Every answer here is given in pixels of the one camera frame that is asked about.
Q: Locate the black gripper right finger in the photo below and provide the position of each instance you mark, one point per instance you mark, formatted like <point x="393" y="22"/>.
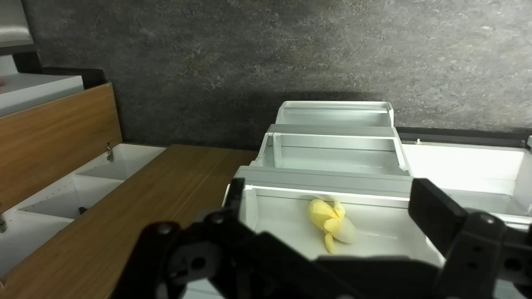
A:
<point x="483" y="259"/>

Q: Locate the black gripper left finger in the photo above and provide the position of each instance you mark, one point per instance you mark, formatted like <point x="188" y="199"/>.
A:
<point x="188" y="259"/>

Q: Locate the white fridge door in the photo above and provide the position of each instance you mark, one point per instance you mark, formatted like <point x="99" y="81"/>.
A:
<point x="471" y="166"/>

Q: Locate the white fridge door bin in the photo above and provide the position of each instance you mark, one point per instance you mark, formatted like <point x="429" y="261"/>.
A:
<point x="333" y="115"/>
<point x="383" y="233"/>
<point x="333" y="155"/>

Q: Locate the yellow banana plush toy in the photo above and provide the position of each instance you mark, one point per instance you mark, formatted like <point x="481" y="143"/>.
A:
<point x="326" y="218"/>

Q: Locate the brown wooden cabinet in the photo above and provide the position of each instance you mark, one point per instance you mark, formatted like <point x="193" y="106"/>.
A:
<point x="138" y="209"/>

